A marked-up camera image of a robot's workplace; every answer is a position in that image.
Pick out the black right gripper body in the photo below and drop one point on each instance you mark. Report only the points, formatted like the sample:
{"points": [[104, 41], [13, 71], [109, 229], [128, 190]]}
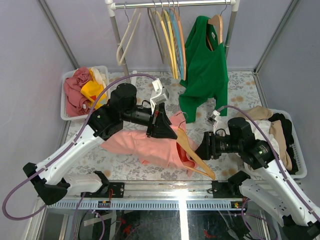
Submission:
{"points": [[218, 144]]}

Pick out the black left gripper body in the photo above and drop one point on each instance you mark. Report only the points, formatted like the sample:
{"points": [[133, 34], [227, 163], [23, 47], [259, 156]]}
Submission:
{"points": [[152, 123]]}

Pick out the wooden hanger with green shirt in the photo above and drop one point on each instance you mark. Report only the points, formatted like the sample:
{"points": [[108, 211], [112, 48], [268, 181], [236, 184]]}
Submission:
{"points": [[183, 141]]}

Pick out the salmon pink t shirt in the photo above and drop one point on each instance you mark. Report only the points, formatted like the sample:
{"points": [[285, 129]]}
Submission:
{"points": [[162, 152]]}

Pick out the white garment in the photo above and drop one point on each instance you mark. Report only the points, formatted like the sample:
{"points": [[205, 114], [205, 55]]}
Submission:
{"points": [[265, 126]]}

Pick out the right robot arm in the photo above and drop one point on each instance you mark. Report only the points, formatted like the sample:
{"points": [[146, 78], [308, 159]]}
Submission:
{"points": [[298, 216]]}

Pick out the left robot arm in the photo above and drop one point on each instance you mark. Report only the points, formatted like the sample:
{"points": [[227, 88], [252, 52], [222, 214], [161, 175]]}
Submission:
{"points": [[50, 177]]}

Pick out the cream plastic hanger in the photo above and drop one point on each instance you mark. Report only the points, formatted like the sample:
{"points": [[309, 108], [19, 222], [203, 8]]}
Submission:
{"points": [[126, 40]]}

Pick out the green t shirt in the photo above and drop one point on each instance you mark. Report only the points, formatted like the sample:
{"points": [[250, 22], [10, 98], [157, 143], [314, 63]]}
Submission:
{"points": [[206, 70]]}

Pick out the grey plastic hanger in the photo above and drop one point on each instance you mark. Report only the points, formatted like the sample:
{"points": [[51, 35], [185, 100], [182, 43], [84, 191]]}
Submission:
{"points": [[152, 19]]}

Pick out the yellow hanger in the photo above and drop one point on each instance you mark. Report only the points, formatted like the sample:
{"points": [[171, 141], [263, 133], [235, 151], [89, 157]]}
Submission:
{"points": [[165, 41], [172, 45]]}

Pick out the blue plastic hanger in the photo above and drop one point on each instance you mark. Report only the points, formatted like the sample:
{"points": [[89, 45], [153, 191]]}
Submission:
{"points": [[170, 14]]}

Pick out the right wooden hanger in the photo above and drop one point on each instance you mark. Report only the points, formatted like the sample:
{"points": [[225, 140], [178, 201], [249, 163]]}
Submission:
{"points": [[217, 22]]}

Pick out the beige garment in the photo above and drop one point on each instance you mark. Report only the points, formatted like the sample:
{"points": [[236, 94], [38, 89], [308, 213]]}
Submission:
{"points": [[260, 113]]}

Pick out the cream garment in left basket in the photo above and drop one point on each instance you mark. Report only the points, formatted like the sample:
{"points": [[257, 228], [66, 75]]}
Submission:
{"points": [[98, 77]]}

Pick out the yellow garment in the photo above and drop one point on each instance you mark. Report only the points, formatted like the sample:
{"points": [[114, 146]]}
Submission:
{"points": [[91, 90]]}

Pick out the black garment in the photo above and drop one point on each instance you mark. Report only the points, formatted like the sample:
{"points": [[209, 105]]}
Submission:
{"points": [[287, 130]]}

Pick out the dusty rose garment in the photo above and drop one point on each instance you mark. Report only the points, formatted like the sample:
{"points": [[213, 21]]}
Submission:
{"points": [[76, 103]]}

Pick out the white left laundry basket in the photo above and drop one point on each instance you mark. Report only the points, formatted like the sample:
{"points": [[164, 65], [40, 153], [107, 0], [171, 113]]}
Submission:
{"points": [[63, 114]]}

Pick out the white laundry basket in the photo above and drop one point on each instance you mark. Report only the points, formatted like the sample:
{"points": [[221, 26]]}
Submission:
{"points": [[63, 114], [298, 155]]}

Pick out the white right laundry basket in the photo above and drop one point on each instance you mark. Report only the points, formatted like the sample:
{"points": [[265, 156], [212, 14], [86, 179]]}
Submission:
{"points": [[298, 155]]}

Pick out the metal clothes rack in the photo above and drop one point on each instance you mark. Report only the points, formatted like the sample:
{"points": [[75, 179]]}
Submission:
{"points": [[112, 7]]}

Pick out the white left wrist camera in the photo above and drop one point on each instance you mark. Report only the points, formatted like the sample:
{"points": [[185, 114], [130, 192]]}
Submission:
{"points": [[159, 94]]}

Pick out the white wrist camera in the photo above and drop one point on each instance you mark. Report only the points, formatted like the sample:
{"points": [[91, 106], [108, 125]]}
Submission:
{"points": [[216, 121], [159, 94]]}

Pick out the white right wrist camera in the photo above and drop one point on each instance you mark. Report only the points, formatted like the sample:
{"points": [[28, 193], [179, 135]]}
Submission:
{"points": [[216, 121]]}

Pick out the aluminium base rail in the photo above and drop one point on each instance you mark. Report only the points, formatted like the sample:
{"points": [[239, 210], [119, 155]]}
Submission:
{"points": [[159, 195]]}

